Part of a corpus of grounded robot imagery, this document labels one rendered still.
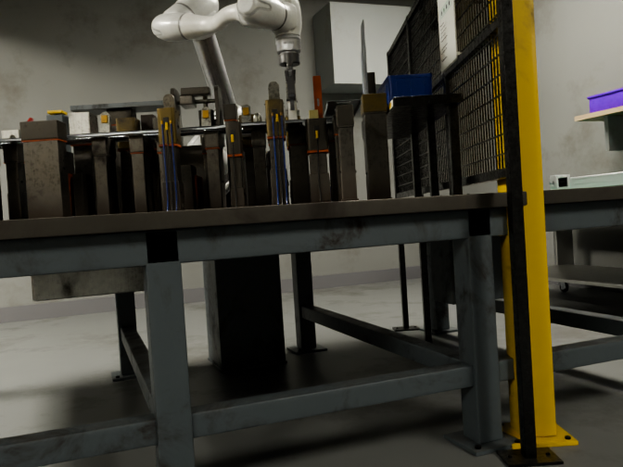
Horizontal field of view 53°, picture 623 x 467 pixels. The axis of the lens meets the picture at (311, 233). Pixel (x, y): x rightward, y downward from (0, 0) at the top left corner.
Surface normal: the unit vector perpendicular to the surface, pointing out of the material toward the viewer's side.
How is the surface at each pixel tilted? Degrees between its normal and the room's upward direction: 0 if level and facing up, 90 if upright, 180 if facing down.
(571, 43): 90
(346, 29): 90
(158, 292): 90
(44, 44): 90
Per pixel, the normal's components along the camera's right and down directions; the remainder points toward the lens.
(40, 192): 0.02, 0.03
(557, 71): -0.94, 0.07
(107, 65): 0.35, 0.00
